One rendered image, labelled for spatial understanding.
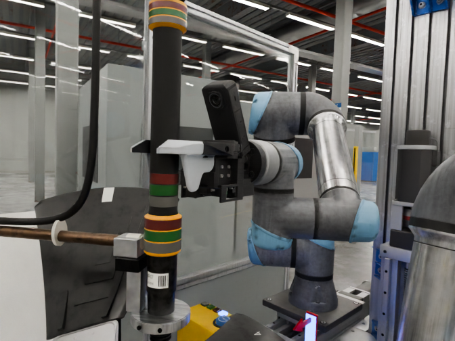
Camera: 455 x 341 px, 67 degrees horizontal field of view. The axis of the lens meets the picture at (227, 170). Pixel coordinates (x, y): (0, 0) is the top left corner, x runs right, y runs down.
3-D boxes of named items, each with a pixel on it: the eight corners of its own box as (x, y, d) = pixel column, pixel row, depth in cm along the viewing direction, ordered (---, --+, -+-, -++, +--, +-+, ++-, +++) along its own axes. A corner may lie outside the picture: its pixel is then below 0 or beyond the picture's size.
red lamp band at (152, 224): (137, 229, 39) (137, 218, 38) (152, 222, 43) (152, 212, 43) (175, 232, 38) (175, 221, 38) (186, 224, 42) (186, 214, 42)
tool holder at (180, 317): (102, 329, 38) (103, 242, 38) (131, 302, 45) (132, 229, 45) (179, 339, 37) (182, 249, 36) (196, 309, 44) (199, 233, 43)
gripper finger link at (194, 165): (179, 196, 35) (220, 189, 44) (180, 139, 35) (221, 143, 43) (154, 194, 37) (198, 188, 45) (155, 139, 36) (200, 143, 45)
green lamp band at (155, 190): (144, 195, 39) (144, 184, 39) (155, 191, 42) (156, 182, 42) (172, 196, 38) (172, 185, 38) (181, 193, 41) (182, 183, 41)
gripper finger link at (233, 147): (214, 155, 39) (245, 155, 47) (214, 141, 39) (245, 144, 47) (179, 153, 41) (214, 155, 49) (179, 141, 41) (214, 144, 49)
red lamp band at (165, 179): (144, 183, 39) (144, 172, 39) (156, 181, 42) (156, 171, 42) (172, 185, 38) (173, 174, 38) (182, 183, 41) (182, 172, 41)
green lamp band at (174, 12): (141, 15, 37) (141, 8, 37) (156, 29, 42) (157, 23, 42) (180, 13, 37) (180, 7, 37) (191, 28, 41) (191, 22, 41)
